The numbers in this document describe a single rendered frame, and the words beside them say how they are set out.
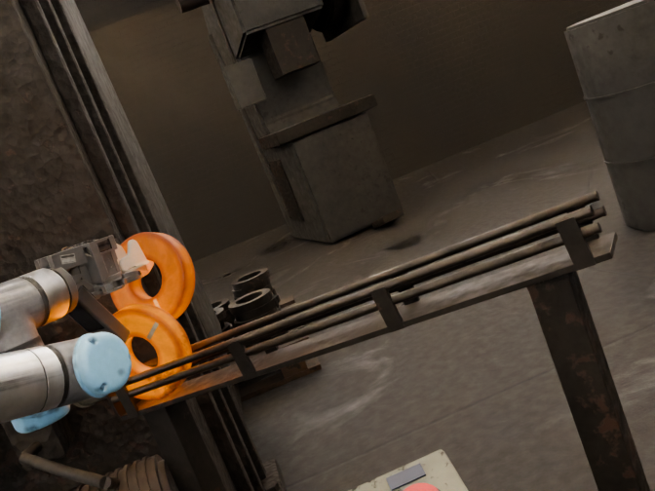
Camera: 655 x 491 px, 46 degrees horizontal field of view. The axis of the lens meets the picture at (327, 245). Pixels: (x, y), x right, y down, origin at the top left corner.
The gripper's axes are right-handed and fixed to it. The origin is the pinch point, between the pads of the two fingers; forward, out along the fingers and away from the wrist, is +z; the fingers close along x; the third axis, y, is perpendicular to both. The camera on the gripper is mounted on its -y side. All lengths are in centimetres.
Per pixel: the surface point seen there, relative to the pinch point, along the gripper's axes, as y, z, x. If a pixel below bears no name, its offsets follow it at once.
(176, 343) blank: -11.5, -7.8, -7.7
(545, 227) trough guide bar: -6, -10, -67
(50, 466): -25.8, -15.9, 19.4
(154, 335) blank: -9.5, -8.4, -4.5
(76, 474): -27.4, -16.4, 13.4
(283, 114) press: 43, 412, 203
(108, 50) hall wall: 154, 469, 391
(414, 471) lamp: -21, -34, -55
